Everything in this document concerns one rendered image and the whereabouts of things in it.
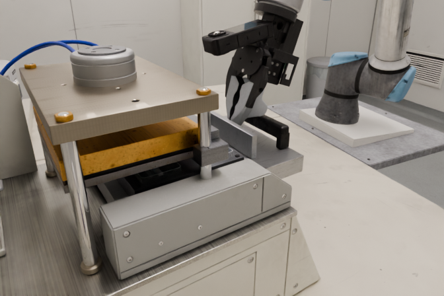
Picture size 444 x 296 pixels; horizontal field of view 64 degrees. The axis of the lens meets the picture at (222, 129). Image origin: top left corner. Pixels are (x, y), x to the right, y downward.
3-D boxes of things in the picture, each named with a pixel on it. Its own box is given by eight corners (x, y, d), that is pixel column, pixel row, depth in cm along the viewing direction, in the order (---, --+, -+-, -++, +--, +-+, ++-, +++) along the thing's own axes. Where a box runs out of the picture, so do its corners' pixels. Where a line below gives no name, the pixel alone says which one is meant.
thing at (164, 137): (65, 194, 38) (47, 110, 34) (36, 127, 55) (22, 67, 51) (204, 154, 46) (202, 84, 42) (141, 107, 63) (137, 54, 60)
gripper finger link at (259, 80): (258, 111, 57) (275, 58, 55) (251, 110, 56) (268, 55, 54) (240, 103, 61) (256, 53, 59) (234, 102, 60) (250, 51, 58)
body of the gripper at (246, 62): (289, 91, 60) (313, 20, 58) (252, 81, 55) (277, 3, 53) (261, 81, 66) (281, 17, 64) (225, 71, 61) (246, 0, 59)
